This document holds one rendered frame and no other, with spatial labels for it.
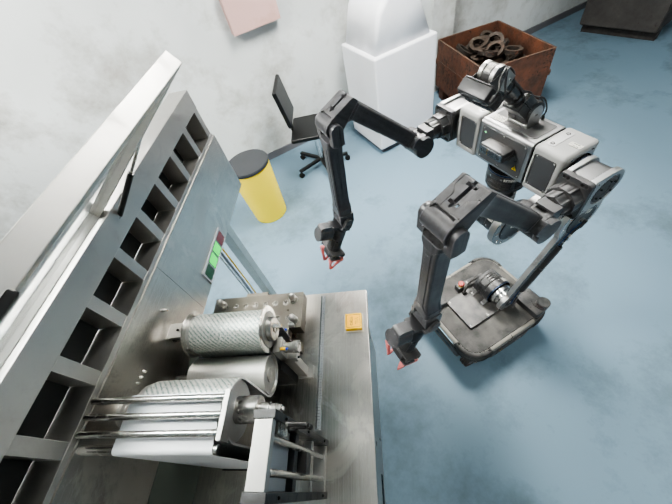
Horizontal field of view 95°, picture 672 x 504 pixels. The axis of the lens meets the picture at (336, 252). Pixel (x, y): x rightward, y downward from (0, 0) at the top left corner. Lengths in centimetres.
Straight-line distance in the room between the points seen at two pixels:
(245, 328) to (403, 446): 139
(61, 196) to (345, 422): 107
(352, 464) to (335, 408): 18
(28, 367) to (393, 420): 176
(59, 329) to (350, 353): 91
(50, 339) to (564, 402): 230
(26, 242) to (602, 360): 253
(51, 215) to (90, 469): 73
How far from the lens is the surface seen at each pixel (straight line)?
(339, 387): 129
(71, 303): 95
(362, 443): 125
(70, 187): 45
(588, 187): 103
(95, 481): 107
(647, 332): 273
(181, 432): 82
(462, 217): 62
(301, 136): 328
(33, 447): 95
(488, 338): 209
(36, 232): 42
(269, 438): 75
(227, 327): 104
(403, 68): 338
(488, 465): 217
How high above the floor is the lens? 213
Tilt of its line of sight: 51 degrees down
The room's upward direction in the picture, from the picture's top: 18 degrees counter-clockwise
